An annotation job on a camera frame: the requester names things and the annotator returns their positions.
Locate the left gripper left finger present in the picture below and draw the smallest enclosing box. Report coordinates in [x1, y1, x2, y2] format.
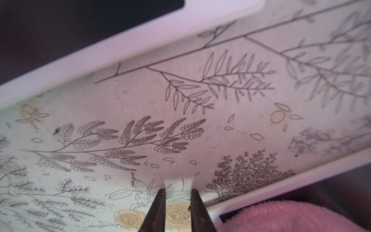
[138, 188, 166, 232]

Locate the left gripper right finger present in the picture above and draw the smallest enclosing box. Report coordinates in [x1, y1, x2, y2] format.
[189, 188, 217, 232]

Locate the pink fluffy cloth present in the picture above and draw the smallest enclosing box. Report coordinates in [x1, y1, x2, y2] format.
[220, 201, 367, 232]

